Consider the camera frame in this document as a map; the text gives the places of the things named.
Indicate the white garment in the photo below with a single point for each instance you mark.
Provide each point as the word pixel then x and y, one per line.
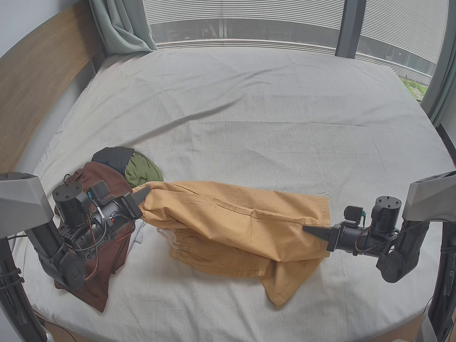
pixel 138 237

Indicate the window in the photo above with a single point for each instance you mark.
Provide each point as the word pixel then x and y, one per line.
pixel 249 5

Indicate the bed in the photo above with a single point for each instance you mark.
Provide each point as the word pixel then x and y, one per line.
pixel 249 102

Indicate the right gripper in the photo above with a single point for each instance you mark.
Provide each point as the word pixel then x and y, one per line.
pixel 343 239

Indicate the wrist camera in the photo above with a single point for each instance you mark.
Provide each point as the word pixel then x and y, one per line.
pixel 100 191
pixel 353 214

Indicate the black garment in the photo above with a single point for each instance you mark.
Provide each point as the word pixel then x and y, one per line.
pixel 110 159

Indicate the grey-green curtain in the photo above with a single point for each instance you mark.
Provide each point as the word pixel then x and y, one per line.
pixel 117 30
pixel 445 66

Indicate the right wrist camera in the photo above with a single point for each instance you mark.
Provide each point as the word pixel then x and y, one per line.
pixel 353 214

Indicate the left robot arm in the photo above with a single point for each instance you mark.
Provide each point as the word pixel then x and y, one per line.
pixel 25 201

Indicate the green garment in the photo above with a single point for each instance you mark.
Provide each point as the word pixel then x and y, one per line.
pixel 144 171

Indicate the yellow shorts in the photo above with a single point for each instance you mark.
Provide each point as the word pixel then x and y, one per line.
pixel 231 233

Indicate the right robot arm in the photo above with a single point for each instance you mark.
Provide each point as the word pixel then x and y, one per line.
pixel 427 198

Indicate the brown garment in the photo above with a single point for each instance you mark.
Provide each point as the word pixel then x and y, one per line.
pixel 103 276

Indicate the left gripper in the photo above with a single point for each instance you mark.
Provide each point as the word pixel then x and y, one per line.
pixel 121 214

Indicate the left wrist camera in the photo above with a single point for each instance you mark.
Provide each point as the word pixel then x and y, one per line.
pixel 100 191

